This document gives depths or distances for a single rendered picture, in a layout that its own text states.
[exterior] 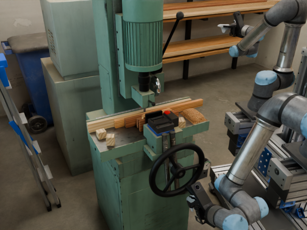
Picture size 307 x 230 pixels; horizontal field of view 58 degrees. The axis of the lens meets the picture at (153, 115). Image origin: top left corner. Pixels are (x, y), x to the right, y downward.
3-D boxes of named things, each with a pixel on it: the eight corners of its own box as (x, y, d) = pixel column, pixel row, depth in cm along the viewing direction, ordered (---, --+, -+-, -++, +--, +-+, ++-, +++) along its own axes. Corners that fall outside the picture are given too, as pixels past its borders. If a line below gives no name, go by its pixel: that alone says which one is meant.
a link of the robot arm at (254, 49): (239, 56, 191) (241, 40, 185) (251, 54, 195) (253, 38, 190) (247, 59, 185) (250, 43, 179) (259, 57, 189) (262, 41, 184)
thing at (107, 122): (88, 133, 136) (87, 124, 133) (87, 131, 137) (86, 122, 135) (191, 107, 160) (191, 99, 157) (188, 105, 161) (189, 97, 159)
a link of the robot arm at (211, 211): (210, 212, 103) (228, 204, 105) (203, 209, 107) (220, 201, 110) (215, 231, 103) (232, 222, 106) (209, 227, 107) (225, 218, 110)
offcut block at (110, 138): (113, 145, 126) (113, 137, 124) (106, 145, 126) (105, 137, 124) (115, 141, 129) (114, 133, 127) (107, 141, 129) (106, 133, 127)
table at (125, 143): (107, 175, 117) (106, 164, 115) (87, 139, 141) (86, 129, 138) (220, 138, 142) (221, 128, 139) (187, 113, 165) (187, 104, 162)
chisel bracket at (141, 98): (142, 111, 137) (142, 96, 133) (131, 100, 148) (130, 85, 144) (156, 108, 140) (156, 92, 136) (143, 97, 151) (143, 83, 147)
